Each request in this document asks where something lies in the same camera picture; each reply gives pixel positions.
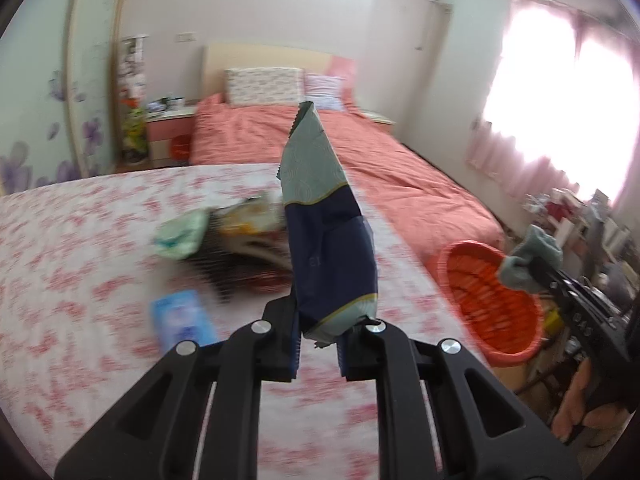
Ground pink curtain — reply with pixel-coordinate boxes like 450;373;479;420
465;0;640;211

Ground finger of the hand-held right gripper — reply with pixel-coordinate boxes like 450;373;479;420
530;256;570;292

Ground green and navy snack packet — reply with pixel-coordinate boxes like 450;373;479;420
276;101;379;347

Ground wardrobe doors with purple flowers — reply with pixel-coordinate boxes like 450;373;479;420
0;0;128;197

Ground orange slatted basket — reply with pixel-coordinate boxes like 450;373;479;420
436;241;544;368

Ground pink striped pillow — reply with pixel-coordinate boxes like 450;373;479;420
304;73;349;112

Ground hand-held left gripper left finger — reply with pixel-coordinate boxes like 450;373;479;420
54;296;301;480

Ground white red floral blanket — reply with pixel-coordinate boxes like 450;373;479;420
0;162;501;480

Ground blue tissue pack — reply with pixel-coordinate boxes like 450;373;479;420
151;289;219;357

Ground cluttered white rack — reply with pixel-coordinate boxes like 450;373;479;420
520;186;640;311

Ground floral print pillow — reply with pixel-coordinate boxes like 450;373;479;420
223;67;306;107

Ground person's right hand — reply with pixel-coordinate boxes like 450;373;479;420
552;359;632;444

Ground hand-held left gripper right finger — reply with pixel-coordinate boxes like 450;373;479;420
336;317;583;480

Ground grey-green sock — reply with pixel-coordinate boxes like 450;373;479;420
496;225;564;294

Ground coral duvet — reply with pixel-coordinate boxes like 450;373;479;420
190;92;507;272

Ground yellow snack packet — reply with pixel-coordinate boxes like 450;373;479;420
215;195;287;240

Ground pale green packet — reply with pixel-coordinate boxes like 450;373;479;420
153;208;211;261

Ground white tall cabinet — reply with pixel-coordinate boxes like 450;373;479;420
374;0;454;153

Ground pink white nightstand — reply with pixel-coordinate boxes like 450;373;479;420
144;105;199;167

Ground beige and pink headboard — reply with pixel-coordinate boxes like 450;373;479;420
202;42;359;107

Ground beige bedside table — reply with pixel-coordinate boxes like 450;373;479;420
366;110;397;135

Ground black beaded pouch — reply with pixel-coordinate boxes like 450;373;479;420
184;230;297;305

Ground clear tube of plush toys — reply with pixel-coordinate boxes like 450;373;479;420
117;35;151;166

